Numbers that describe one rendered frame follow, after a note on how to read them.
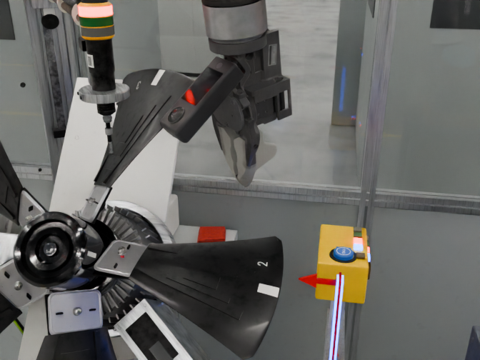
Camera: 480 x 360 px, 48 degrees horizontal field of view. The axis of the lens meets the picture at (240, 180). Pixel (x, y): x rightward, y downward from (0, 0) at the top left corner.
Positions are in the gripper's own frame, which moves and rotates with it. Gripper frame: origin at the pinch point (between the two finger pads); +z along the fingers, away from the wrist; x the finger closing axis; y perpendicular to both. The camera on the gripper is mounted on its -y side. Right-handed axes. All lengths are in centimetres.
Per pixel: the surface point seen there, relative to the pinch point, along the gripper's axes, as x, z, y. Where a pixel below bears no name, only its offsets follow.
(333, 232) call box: 14.0, 33.5, 30.6
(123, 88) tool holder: 14.1, -12.5, -8.4
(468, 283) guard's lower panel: 9, 76, 79
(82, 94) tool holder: 15.2, -13.1, -14.0
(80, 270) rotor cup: 13.3, 12.4, -22.0
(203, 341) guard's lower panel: 65, 103, 17
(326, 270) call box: 5.8, 33.3, 21.1
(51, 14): 73, -12, 0
